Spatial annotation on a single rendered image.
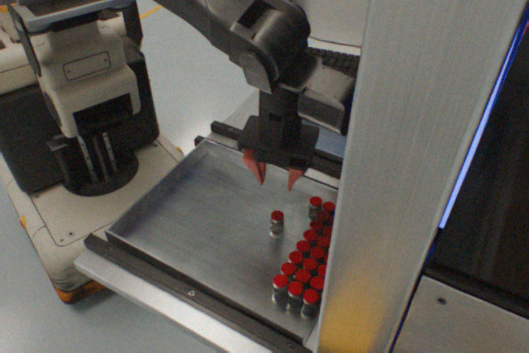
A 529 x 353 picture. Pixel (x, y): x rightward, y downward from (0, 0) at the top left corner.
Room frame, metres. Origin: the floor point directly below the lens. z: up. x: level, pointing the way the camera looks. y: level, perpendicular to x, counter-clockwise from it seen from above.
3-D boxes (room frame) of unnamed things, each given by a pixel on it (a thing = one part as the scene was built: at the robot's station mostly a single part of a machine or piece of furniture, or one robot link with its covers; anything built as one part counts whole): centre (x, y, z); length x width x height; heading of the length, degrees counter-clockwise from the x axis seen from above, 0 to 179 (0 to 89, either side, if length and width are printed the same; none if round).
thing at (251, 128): (0.48, -0.02, 1.09); 0.10 x 0.07 x 0.07; 75
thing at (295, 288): (0.41, -0.08, 0.90); 0.18 x 0.02 x 0.05; 150
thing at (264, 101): (0.48, -0.03, 1.15); 0.07 x 0.06 x 0.07; 55
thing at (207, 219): (0.47, 0.03, 0.90); 0.34 x 0.26 x 0.04; 60
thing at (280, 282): (0.42, -0.06, 0.90); 0.18 x 0.02 x 0.05; 150
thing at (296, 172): (0.48, -0.03, 1.02); 0.07 x 0.07 x 0.09; 75
